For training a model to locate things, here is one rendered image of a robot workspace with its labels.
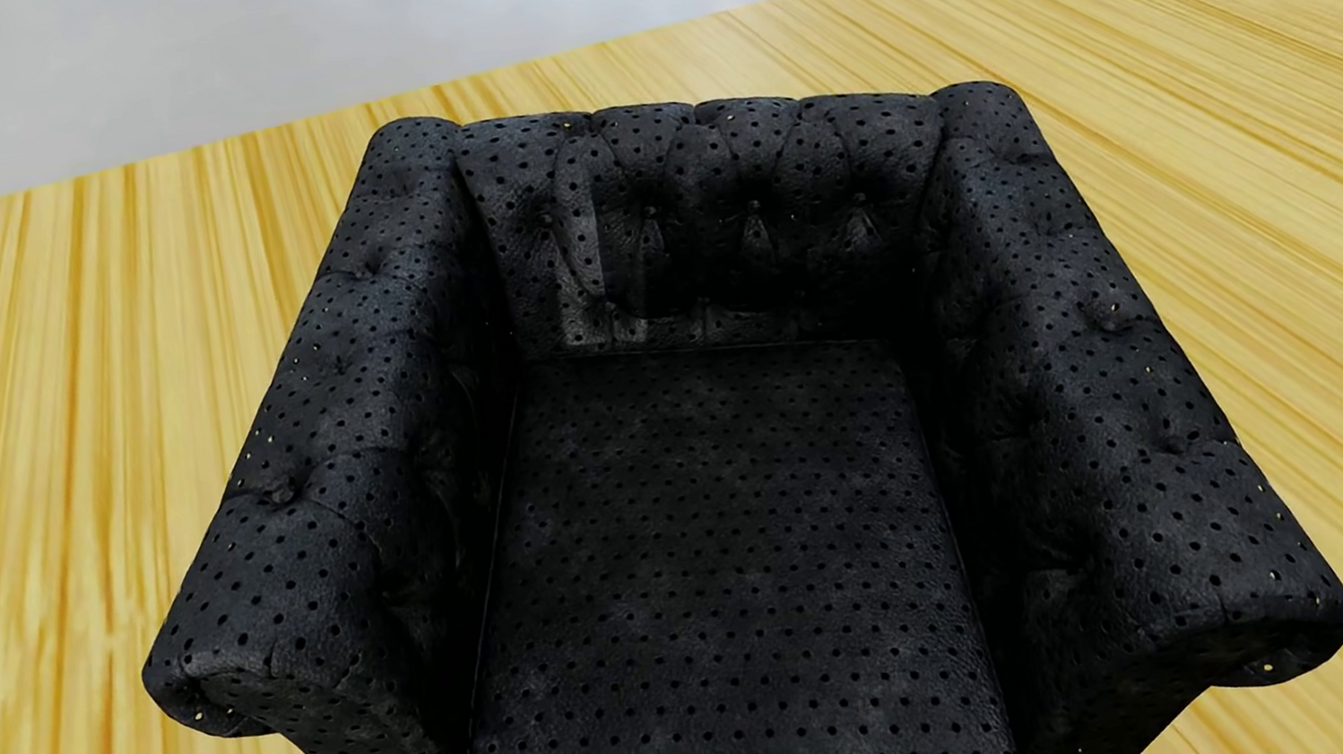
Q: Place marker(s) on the black armchair seat cushion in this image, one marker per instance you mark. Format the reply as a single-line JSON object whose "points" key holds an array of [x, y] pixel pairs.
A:
{"points": [[716, 560]]}

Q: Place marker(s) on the black tufted leather armchair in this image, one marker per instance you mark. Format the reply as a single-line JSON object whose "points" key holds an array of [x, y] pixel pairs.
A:
{"points": [[362, 483]]}

